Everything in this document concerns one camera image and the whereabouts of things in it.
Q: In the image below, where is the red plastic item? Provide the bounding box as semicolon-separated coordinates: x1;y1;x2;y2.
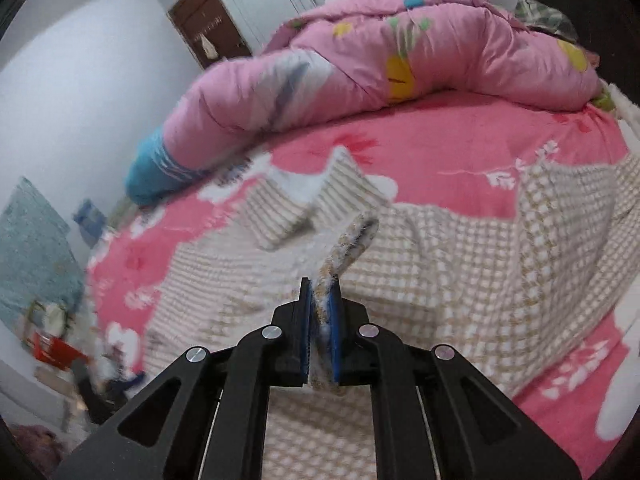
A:
22;332;88;372

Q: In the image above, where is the brown wooden door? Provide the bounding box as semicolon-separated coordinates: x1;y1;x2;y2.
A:
167;0;253;71

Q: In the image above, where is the blue white box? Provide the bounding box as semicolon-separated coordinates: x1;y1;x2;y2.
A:
72;199;107;241

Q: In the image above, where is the pink printed quilt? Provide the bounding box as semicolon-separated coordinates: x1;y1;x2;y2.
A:
125;0;603;206

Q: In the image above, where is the teal patterned cloth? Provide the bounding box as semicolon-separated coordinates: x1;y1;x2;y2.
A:
0;176;86;321

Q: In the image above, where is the beige white checkered blanket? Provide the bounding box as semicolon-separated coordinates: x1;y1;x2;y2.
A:
142;147;640;480

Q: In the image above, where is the green plaid cloth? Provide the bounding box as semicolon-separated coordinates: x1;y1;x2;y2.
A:
515;0;581;43

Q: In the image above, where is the pink floral bed blanket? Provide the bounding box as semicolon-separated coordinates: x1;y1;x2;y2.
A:
85;92;632;478

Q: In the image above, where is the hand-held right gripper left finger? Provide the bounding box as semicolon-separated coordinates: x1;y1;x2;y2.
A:
52;276;314;480

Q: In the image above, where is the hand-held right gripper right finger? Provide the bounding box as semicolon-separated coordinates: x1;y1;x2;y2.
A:
325;280;583;480

